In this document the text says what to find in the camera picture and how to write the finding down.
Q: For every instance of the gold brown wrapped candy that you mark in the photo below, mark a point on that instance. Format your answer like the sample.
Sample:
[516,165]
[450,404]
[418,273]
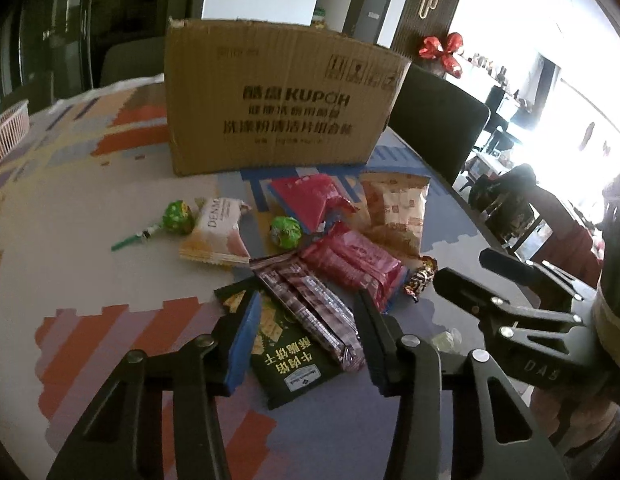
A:
[421,278]

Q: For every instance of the right hand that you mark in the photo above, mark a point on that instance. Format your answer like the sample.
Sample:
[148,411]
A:
[587,431]

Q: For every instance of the dark chair behind table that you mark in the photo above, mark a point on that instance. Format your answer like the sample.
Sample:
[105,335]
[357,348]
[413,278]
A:
[138,58]

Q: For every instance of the orange patterned snack bag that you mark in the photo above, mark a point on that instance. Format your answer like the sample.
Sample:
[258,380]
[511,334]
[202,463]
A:
[396,204]

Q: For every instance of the pink striped wafer packet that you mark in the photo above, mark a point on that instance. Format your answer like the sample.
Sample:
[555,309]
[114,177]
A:
[314,305]

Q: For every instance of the white wrapped candy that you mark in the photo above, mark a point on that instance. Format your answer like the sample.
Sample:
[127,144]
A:
[449,341]

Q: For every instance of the green wrapped candy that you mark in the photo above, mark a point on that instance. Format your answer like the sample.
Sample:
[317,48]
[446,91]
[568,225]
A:
[286,232]

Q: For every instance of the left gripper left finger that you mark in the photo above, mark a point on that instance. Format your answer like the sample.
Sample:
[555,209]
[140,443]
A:
[235,336]

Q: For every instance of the black office chair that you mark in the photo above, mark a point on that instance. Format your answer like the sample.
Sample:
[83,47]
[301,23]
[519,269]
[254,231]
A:
[440,121]

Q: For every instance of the red snack packet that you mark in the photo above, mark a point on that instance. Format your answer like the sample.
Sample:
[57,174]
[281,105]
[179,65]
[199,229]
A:
[352,261]

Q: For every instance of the brown cardboard box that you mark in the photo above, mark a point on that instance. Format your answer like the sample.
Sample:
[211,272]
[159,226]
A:
[247,94]

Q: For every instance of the dark wooden chair with clothes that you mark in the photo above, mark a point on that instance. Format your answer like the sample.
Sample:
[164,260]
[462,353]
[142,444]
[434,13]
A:
[513,205]

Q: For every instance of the dark green cracker packet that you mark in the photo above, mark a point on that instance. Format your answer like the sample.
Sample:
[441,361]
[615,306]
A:
[285,358]

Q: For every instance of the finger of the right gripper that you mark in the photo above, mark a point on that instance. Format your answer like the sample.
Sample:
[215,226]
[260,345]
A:
[546,281]
[469,295]

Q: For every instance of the pink plastic basket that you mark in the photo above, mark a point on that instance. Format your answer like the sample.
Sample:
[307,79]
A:
[14,126]

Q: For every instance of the white Denmas cheese ball packet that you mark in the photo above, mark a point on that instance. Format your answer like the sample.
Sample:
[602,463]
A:
[216,237]

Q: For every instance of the patterned tablecloth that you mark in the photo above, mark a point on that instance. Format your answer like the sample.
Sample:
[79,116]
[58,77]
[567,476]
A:
[96,169]

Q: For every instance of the red bow decoration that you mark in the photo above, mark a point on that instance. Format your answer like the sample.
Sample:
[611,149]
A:
[432,48]

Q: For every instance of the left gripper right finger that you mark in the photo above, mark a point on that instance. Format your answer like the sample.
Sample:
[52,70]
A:
[378,334]

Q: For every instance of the green lollipop with stick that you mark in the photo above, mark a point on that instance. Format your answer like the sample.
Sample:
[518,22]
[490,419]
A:
[177,219]

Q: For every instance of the magenta snack packet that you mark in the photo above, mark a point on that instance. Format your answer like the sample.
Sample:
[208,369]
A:
[310,199]

